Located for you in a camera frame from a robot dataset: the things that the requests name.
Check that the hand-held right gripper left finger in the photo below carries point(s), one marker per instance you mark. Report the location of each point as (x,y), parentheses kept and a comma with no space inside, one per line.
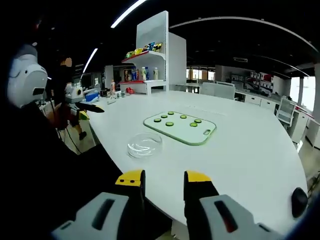
(107,215)

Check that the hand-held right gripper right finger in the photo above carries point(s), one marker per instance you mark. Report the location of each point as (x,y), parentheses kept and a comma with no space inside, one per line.
(212,220)

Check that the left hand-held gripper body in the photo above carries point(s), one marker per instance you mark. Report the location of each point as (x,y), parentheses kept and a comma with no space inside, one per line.
(73,93)

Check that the large clear glass bowl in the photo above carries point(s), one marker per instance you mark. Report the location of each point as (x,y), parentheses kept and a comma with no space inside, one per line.
(145,140)

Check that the glass petri dish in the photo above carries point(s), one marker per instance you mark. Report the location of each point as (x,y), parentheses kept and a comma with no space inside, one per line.
(145,153)

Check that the group of cucumber slices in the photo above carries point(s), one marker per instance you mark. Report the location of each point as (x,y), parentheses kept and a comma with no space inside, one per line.
(169,123)

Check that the blue box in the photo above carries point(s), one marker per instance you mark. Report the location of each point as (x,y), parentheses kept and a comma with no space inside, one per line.
(91,96)

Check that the pink white bottle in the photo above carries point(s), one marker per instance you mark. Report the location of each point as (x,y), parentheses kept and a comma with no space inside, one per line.
(113,87)

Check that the green white box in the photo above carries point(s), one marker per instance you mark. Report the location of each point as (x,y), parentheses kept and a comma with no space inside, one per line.
(121,94)

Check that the short ceiling light strip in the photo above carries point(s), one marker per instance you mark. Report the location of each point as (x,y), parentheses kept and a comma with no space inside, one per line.
(90,60)

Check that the red bag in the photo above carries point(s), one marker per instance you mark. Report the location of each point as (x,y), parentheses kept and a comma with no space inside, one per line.
(129,90)

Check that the blue bottle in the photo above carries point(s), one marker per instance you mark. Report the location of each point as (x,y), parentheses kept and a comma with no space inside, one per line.
(134,74)

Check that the person in black shirt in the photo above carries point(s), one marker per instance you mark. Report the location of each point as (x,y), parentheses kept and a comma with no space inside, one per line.
(50,162)

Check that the white yellow bottle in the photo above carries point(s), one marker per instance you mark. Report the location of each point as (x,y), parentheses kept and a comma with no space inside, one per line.
(143,73)

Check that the row of snack bags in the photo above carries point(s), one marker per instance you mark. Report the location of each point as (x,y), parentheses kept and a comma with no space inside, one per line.
(140,51)

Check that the black oval object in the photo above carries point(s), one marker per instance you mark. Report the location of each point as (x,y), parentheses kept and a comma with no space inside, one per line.
(299,202)

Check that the white green-rimmed cutting board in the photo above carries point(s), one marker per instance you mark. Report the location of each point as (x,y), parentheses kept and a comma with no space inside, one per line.
(180,132)

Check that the long ceiling light strip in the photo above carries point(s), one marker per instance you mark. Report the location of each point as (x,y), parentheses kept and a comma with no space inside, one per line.
(125,15)

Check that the white shelf unit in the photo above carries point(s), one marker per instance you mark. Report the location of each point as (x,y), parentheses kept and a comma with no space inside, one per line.
(175,62)

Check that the white cabinet row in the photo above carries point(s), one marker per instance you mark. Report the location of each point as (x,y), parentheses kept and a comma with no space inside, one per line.
(252,100)

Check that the white low cabinet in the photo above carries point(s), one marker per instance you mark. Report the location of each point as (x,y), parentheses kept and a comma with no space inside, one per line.
(217,91)

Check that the white office chair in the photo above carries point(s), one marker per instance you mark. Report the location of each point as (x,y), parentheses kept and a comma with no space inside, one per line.
(286,110)

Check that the ceiling air conditioner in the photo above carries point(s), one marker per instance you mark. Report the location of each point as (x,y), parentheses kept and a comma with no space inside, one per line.
(240,59)

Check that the wall display of red boxes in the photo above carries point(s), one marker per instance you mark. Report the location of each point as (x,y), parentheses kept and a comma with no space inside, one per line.
(261,81)

